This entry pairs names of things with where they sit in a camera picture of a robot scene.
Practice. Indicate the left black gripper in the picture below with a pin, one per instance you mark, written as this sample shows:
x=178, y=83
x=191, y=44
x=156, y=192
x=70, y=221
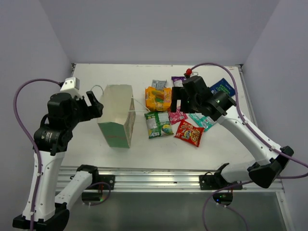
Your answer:
x=90, y=112

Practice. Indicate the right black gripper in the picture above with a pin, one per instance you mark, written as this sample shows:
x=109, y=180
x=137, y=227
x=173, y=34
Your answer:
x=180, y=93

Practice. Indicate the purple snack packet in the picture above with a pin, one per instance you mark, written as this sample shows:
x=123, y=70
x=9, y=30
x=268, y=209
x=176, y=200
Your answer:
x=178, y=81

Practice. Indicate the green paper bag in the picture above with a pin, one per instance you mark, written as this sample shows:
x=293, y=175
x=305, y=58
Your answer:
x=116, y=124

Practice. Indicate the red snack packet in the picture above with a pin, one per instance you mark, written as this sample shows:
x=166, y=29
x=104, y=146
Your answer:
x=189, y=133

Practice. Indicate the dark blue chips packet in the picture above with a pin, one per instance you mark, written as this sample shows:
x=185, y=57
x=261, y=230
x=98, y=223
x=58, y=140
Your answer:
x=224, y=86

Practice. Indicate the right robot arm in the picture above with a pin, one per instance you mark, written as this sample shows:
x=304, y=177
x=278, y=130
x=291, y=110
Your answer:
x=269, y=161

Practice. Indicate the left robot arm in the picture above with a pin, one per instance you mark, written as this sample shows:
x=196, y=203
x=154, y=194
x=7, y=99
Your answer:
x=46, y=210

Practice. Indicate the pink snack packet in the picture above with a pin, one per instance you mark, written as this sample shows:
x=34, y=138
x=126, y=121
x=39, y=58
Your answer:
x=177, y=116

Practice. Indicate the orange yellow snack packet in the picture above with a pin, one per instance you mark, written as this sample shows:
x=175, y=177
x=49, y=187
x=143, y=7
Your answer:
x=158, y=100

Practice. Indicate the grey snack packet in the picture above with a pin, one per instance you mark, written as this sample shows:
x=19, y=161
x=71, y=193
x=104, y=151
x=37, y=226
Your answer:
x=158, y=84

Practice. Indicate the teal candy packet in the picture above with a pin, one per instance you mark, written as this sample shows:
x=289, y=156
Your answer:
x=202, y=121

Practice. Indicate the green snack packet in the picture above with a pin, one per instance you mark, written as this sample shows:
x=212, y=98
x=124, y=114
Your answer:
x=158, y=124

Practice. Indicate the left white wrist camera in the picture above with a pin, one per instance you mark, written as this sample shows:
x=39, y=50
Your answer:
x=71, y=86

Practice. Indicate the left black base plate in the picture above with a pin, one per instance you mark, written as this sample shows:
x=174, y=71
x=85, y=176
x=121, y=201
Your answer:
x=102, y=182

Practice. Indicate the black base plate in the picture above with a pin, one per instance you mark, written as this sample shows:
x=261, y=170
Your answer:
x=209, y=181
x=102, y=182

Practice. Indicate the aluminium mounting rail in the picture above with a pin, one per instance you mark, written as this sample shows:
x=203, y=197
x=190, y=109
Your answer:
x=159, y=180

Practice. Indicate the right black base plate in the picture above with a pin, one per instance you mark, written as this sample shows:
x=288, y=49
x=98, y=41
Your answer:
x=209, y=181

